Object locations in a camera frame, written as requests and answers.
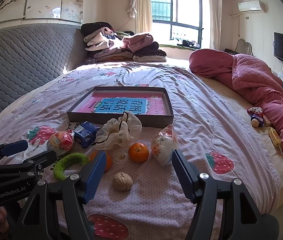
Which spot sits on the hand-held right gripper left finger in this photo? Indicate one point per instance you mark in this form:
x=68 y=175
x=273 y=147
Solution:
x=96 y=175

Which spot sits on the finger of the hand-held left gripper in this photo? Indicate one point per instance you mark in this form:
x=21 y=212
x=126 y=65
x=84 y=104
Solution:
x=15 y=148
x=39 y=161

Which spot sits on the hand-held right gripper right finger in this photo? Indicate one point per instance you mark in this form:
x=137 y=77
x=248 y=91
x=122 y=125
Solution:
x=181 y=172

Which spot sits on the orange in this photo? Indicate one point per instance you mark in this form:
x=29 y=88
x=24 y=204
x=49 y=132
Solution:
x=108 y=163
x=138 y=152

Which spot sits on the walnut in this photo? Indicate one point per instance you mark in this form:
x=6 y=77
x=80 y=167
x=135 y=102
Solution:
x=122 y=181

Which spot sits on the red toy egg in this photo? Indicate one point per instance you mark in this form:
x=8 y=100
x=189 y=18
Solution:
x=60 y=142

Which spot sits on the white blue toy egg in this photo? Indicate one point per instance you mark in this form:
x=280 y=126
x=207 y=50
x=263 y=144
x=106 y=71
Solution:
x=162 y=147

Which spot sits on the pink shallow box lid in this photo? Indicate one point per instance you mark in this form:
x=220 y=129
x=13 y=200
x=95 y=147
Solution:
x=81 y=118

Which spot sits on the person's left hand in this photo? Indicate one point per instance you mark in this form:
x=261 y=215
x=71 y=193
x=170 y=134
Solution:
x=1 y=217

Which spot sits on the strawberry print blanket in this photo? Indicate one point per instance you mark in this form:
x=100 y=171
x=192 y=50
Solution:
x=206 y=110

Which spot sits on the cream bed sheet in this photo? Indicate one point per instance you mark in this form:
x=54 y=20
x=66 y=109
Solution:
x=251 y=142

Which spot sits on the grey quilted headboard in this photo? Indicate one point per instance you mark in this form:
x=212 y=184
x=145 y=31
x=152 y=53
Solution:
x=19 y=60

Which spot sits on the yellow snack packet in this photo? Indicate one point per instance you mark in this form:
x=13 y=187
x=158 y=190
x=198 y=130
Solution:
x=274 y=136

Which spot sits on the pink quilted blanket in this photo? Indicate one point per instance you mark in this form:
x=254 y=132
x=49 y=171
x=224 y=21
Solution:
x=251 y=77

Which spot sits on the dark clothes on windowsill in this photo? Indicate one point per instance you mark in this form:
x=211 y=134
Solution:
x=189 y=43

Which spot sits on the pile of folded clothes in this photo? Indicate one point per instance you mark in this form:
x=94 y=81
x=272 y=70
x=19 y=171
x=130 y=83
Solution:
x=131 y=47

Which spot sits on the white curved chair back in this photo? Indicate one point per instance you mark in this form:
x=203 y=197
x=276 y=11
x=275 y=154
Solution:
x=244 y=45

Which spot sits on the cream straight curtain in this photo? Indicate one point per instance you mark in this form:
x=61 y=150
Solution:
x=214 y=17

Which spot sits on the dark framed window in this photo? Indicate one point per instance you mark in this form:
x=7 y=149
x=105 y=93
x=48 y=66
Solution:
x=181 y=10

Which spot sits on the cream knotted curtain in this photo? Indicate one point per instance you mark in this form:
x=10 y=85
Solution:
x=142 y=5

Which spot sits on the white air conditioner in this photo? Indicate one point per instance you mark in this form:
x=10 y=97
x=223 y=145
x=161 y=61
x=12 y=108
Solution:
x=251 y=6

